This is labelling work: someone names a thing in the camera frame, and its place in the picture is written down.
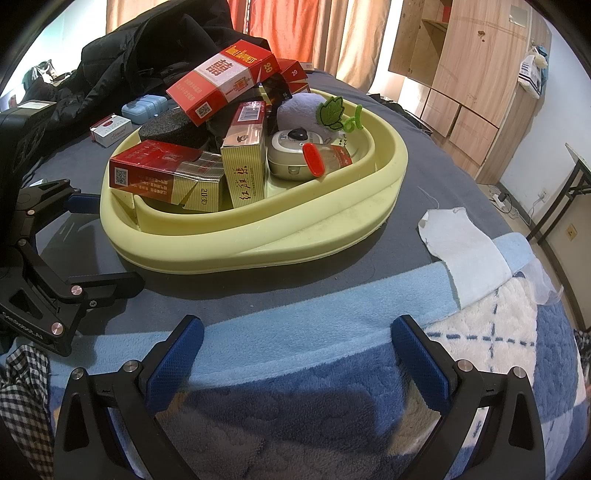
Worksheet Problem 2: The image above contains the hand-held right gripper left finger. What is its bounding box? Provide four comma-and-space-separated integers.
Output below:
54, 315, 205, 480

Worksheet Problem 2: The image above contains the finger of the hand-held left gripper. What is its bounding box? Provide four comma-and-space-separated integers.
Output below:
17, 179, 102, 232
59, 271, 145, 311

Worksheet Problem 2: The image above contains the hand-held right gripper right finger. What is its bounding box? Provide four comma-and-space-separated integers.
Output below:
391, 315, 546, 480

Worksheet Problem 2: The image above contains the pale yellow plastic basin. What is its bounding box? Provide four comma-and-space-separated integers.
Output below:
99, 60, 409, 278

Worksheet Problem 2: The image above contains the red white cigarette box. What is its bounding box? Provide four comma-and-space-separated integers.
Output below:
165, 44, 281, 127

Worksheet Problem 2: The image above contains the clear tube red cap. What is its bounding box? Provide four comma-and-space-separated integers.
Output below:
302, 142, 352, 178

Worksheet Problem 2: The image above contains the purple plush toy green leaf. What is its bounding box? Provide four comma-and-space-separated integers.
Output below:
276, 92, 345, 141

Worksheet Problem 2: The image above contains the red gold cigarette carton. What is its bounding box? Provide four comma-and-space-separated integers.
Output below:
108, 141, 227, 213

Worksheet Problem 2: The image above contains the white red cigarette pack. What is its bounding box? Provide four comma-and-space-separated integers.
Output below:
89, 115, 131, 148

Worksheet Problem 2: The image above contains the black bag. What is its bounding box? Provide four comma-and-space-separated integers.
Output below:
18, 60, 61, 86

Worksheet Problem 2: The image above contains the small blue plastic box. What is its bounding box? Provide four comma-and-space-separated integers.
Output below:
121, 95, 167, 125

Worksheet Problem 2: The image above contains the black round sponge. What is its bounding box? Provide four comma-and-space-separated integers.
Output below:
139, 110, 215, 148

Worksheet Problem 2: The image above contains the blue white plush blanket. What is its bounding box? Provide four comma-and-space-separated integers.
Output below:
0, 233, 587, 480

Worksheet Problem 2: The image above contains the black white plaid cloth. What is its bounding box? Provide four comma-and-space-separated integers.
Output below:
0, 342, 51, 462

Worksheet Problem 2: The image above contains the clear plastic film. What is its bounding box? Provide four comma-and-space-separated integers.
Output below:
522, 258, 566, 305

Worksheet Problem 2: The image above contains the black jacket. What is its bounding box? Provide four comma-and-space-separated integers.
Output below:
28, 0, 273, 139

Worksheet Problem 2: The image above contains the gold cigarette box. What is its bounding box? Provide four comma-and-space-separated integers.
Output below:
221, 100, 269, 210

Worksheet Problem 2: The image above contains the grey bed sheet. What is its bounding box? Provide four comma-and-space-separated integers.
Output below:
32, 69, 532, 333

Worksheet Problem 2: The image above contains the white round case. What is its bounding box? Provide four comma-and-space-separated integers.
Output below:
267, 129, 324, 178

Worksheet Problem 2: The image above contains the black packet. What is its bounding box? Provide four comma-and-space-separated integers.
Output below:
259, 74, 293, 109

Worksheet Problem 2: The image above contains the small red cigarette box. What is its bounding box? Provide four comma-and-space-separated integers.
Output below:
276, 59, 311, 95

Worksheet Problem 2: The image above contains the orange beige curtain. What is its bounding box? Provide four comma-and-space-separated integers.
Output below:
106, 0, 402, 90

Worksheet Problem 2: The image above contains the wooden wardrobe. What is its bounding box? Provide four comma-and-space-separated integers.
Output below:
388, 0, 552, 178

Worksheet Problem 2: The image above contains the white printed plastic bag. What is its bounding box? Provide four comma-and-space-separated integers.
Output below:
519, 44, 550, 100

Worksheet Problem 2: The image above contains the black frame folding table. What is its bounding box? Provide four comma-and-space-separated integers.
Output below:
526, 143, 591, 245

